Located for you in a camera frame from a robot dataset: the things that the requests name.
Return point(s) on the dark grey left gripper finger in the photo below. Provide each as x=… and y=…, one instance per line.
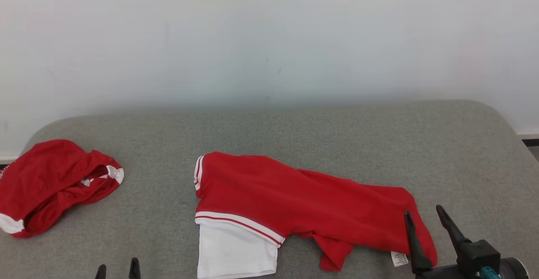
x=101, y=272
x=134, y=270

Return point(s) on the red jersey with white stripes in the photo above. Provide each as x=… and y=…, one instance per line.
x=294, y=195

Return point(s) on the red shorts with white band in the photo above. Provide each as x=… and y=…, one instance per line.
x=42, y=178

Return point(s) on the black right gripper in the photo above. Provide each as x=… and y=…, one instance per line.
x=442, y=274

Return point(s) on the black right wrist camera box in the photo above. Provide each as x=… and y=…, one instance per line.
x=480, y=253

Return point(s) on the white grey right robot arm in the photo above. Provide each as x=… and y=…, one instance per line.
x=516, y=270

